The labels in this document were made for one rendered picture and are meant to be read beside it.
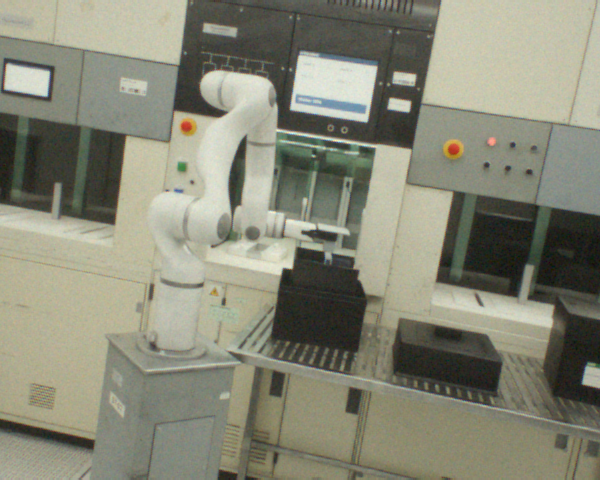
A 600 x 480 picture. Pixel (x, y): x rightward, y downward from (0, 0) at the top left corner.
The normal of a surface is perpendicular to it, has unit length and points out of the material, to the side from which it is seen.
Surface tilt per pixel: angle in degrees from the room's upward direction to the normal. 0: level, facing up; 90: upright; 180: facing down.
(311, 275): 90
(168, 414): 90
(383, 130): 90
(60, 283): 90
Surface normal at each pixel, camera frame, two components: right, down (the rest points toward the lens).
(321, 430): -0.15, 0.12
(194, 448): 0.58, 0.22
